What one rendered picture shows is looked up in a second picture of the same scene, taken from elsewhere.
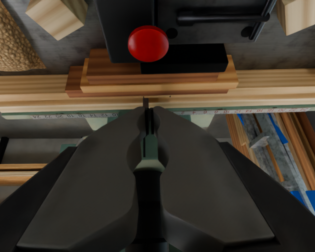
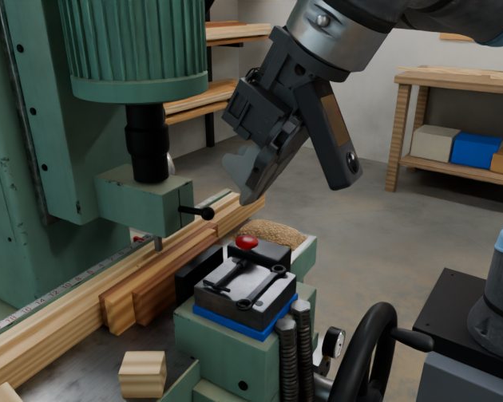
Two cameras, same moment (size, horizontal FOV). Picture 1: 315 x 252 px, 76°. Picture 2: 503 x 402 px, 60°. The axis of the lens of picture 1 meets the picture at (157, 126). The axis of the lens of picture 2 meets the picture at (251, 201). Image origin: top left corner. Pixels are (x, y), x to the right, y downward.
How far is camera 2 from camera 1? 0.49 m
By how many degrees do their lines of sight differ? 53
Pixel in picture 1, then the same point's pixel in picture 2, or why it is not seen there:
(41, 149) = not seen: hidden behind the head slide
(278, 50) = (76, 372)
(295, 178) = not seen: outside the picture
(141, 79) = (187, 257)
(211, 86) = (130, 285)
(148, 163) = (170, 186)
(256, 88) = (66, 322)
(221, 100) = (89, 289)
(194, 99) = (115, 275)
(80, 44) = not seen: hidden behind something
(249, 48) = (110, 350)
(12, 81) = (239, 218)
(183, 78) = (160, 275)
